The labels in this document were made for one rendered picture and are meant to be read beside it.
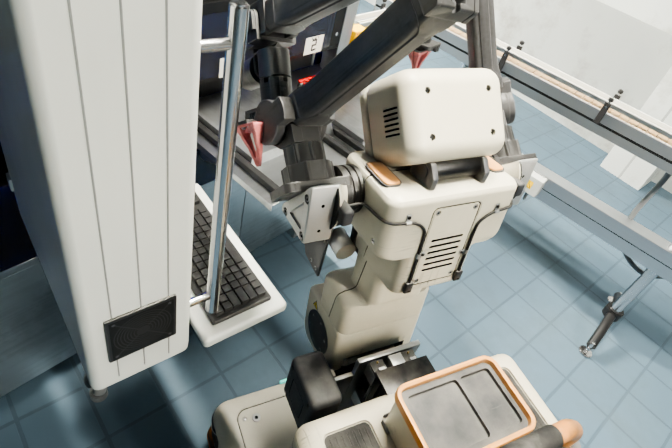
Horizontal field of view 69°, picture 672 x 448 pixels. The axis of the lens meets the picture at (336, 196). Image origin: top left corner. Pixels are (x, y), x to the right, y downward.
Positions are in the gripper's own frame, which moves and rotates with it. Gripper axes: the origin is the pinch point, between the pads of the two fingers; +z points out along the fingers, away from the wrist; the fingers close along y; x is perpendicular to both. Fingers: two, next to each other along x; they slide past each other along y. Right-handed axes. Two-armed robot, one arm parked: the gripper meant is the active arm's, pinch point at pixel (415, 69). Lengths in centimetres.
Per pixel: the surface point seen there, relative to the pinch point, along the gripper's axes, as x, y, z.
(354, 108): 5.5, 17.1, 17.9
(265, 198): 60, 0, 19
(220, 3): 47, 32, -18
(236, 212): 35, 44, 63
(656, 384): -75, -107, 128
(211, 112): 48, 37, 14
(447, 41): -81, 34, 17
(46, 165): 111, -22, -23
